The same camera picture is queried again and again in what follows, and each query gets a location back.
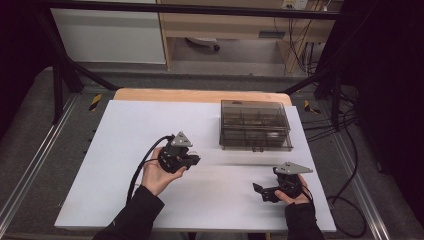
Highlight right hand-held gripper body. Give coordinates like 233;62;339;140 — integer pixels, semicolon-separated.
273;162;314;198

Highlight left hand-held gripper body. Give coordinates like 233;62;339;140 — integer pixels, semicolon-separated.
157;130;194;174

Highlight smoky transparent storage box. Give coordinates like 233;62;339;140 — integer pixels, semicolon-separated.
218;99;294;153

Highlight person's right hand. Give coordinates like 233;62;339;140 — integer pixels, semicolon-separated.
274;174;312;205

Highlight person's left hand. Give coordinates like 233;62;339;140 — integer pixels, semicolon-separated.
140;147;188;197

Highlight black metal stand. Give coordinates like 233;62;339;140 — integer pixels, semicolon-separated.
33;9;119;124
281;59;346;131

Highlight office chair base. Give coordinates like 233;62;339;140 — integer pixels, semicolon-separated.
184;37;221;53

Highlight light wooden desk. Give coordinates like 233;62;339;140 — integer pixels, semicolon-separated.
156;0;344;74

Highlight white cabinet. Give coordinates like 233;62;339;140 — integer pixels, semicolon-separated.
50;8;167;65

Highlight black curtain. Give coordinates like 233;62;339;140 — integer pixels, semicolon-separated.
316;0;424;228
0;0;64;141

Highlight white power strip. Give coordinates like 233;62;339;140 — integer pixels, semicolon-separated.
281;0;309;10

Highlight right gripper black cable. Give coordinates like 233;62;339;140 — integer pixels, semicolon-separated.
301;184;316;208

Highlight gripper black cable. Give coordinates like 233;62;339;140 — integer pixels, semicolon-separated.
301;184;316;208
126;134;175;204

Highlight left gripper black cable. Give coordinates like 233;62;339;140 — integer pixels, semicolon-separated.
126;134;175;204

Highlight long black floor cable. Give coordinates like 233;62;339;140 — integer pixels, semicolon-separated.
326;113;368;239

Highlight bundle of black floor cables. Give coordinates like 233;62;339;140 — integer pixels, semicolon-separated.
299;96;359;143

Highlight aluminium floor rail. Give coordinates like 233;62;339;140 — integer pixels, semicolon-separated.
0;94;79;228
333;133;391;240

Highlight hanging cables under desk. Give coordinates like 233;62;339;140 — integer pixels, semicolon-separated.
273;0;333;74

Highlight black horizontal frame bar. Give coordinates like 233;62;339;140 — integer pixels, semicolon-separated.
33;0;341;21

